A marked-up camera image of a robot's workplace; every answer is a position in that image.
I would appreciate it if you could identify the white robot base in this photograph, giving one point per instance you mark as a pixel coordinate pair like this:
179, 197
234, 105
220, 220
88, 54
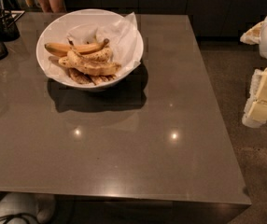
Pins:
21, 208

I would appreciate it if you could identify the spotted middle banana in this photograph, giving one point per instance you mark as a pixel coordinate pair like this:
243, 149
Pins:
102, 55

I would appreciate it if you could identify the spotted banana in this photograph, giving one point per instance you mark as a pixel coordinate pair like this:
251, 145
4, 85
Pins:
102, 55
90, 67

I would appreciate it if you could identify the brown bottom right banana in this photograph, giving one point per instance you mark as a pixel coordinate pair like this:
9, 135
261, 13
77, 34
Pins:
100, 79

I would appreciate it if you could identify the brown banana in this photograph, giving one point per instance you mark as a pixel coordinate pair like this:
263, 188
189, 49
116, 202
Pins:
100, 79
78, 77

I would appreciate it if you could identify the spotted front banana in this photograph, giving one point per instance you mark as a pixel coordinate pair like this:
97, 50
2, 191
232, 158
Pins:
90, 67

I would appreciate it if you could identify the white round bowl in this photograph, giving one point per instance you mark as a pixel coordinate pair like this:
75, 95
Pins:
82, 27

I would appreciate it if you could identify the brown bottom left banana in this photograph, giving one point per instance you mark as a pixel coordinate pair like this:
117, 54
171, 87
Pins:
78, 77

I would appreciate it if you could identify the yellow top banana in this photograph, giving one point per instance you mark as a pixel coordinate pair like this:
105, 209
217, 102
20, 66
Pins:
60, 49

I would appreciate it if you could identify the black wire utensil basket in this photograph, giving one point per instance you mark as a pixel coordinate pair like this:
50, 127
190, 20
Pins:
8, 28

